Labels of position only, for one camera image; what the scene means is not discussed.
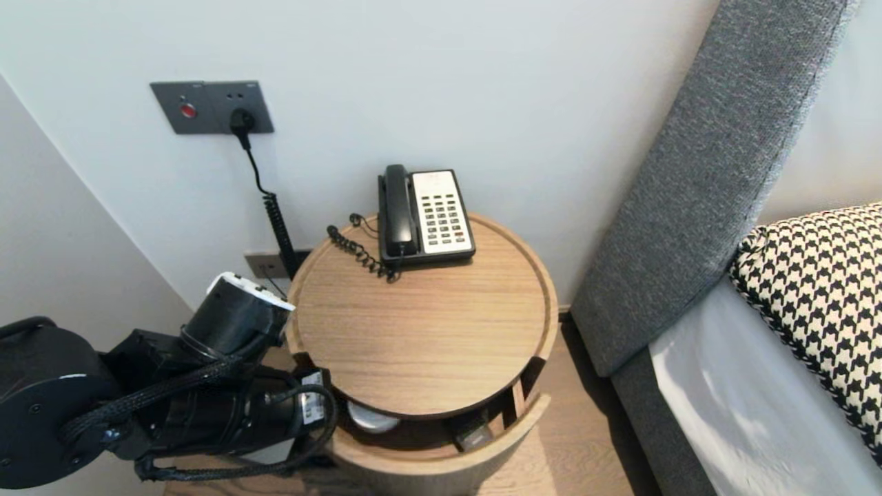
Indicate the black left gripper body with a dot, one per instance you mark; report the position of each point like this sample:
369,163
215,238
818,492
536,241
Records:
282,413

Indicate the white round smart speaker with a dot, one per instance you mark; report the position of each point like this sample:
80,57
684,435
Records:
372,419

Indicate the curved wooden table drawer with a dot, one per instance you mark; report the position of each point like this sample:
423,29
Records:
427,470

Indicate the black TV remote control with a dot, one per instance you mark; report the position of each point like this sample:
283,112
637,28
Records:
472,434

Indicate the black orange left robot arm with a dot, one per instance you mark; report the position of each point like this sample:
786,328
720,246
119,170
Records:
41,399

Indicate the round wooden side table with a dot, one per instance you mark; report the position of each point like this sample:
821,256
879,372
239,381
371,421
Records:
427,324

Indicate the black telephone handset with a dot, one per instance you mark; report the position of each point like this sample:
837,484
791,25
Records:
399,207

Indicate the black and white desk telephone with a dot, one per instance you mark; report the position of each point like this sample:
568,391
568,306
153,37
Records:
444,213

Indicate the black power plug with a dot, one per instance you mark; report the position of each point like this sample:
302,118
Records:
241,122

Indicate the white bed sheet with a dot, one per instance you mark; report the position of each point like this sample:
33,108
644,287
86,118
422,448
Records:
744,413

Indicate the grey fabric bed headboard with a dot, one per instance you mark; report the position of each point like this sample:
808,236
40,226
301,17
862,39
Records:
723,138

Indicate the black white houndstooth pillow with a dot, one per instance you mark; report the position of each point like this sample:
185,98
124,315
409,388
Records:
813,289

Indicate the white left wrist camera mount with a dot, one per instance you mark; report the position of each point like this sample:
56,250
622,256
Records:
251,289

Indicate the beige wall data socket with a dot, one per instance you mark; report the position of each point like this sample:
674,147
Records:
263,265

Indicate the dark grey blank wall plate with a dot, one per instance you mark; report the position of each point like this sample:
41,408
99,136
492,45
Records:
304,256

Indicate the grey wall power socket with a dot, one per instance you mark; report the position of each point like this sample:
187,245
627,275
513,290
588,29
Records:
256,98

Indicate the grey wall plate red button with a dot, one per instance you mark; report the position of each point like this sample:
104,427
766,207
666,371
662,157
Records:
179,108

